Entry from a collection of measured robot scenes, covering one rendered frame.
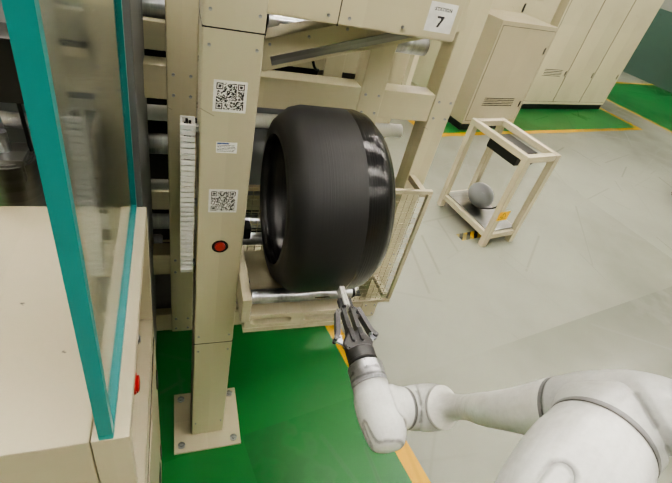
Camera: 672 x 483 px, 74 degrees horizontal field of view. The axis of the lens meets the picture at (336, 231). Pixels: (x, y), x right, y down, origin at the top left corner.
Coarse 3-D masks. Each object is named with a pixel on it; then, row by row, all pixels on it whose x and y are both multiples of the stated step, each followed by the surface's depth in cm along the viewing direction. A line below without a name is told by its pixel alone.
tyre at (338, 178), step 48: (288, 144) 115; (336, 144) 113; (384, 144) 121; (288, 192) 114; (336, 192) 110; (384, 192) 115; (288, 240) 116; (336, 240) 113; (384, 240) 119; (288, 288) 129; (336, 288) 130
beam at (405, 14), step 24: (288, 0) 116; (312, 0) 118; (336, 0) 119; (360, 0) 121; (384, 0) 122; (408, 0) 124; (432, 0) 126; (456, 0) 128; (336, 24) 123; (360, 24) 125; (384, 24) 127; (408, 24) 129; (456, 24) 132
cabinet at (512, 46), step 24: (504, 24) 464; (528, 24) 479; (480, 48) 491; (504, 48) 484; (528, 48) 500; (480, 72) 495; (504, 72) 507; (528, 72) 524; (480, 96) 514; (504, 96) 532; (456, 120) 538
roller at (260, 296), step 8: (272, 288) 139; (280, 288) 139; (256, 296) 135; (264, 296) 136; (272, 296) 137; (280, 296) 138; (288, 296) 138; (296, 296) 139; (304, 296) 140; (312, 296) 141; (320, 296) 142; (328, 296) 143; (336, 296) 144; (352, 296) 146
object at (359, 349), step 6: (348, 336) 117; (366, 336) 118; (348, 342) 116; (354, 342) 116; (360, 342) 116; (366, 342) 117; (372, 342) 118; (348, 348) 115; (354, 348) 113; (360, 348) 112; (366, 348) 113; (372, 348) 114; (348, 354) 113; (354, 354) 112; (360, 354) 111; (366, 354) 111; (372, 354) 112; (348, 360) 113; (354, 360) 111
